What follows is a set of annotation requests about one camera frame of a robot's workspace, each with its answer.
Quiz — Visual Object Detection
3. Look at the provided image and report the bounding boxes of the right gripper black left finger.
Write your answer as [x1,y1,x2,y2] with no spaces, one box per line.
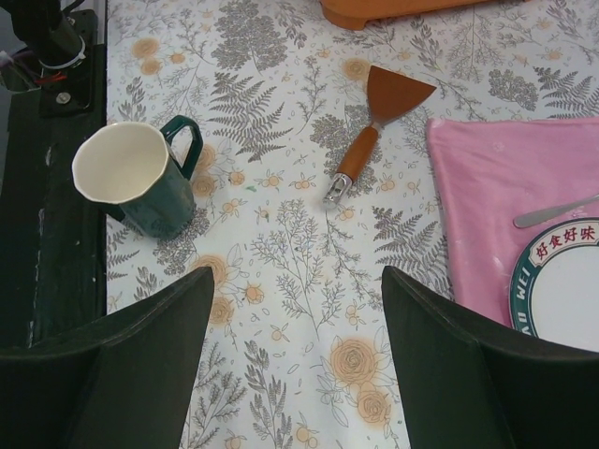
[1,268,214,448]

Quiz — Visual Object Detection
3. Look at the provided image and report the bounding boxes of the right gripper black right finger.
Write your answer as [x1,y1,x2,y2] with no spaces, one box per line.
[382,267,598,448]

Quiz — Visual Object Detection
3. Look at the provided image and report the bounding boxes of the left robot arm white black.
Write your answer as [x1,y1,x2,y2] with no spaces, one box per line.
[1,0,86,70]

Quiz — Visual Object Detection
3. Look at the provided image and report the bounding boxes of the orange plastic dish bin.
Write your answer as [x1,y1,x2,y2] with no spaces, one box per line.
[317,0,502,32]

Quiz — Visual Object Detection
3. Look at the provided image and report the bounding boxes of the round plate dark green rim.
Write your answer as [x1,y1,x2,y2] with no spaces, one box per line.
[509,217,599,353]

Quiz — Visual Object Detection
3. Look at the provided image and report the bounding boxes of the small silver spoon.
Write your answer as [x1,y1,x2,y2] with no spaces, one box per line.
[513,195,598,229]

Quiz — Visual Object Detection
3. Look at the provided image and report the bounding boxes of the pink cloth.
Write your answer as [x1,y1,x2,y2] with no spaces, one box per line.
[426,117,598,326]

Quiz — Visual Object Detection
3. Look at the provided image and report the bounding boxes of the floral table mat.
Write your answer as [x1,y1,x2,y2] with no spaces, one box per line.
[107,1,598,448]

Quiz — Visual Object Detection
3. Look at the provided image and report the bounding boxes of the cream cup teal handle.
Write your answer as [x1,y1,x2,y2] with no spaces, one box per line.
[71,115,203,239]

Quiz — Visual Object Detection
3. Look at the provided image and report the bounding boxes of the metal scraper wooden handle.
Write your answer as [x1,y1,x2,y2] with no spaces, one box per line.
[323,65,436,209]

